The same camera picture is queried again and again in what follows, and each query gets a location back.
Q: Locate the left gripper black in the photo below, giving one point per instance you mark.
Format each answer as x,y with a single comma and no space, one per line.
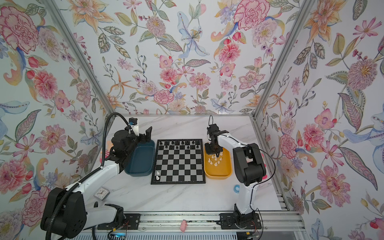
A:
147,136

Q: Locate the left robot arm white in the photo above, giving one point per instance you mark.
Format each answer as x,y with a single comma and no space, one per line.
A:
66,214

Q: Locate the small white clock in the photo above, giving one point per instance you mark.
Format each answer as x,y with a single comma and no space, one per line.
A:
101,193

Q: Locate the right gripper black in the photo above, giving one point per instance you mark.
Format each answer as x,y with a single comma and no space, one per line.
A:
208,151

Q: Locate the black white chess board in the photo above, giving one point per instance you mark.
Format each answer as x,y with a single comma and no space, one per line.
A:
180,161

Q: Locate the plush doll toy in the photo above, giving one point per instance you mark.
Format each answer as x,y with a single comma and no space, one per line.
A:
265,176

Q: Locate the aluminium frame post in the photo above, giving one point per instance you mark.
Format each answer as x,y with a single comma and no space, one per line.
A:
303,13
68,36

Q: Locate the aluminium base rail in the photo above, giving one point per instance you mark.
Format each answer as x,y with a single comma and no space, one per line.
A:
213,221

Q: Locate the teal plastic bin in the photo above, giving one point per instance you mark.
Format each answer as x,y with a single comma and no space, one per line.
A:
142,160

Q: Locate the pink small toy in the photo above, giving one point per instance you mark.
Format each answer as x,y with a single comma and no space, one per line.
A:
183,226

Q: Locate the aluminium frame post right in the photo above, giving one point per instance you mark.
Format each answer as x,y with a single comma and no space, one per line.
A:
303,13

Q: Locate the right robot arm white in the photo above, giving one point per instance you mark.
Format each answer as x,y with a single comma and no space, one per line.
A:
249,169

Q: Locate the aluminium frame post left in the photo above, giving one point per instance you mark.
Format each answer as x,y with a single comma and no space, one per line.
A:
68,36

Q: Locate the yellow plastic bin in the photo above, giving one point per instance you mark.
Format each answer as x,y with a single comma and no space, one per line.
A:
218,168

